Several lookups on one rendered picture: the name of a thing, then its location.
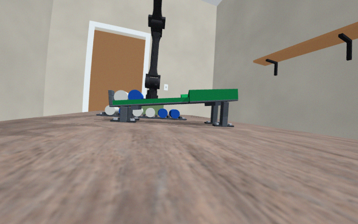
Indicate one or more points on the white cylinder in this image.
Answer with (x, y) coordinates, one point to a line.
(121, 95)
(111, 110)
(137, 112)
(150, 112)

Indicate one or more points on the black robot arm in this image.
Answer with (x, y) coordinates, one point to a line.
(157, 23)

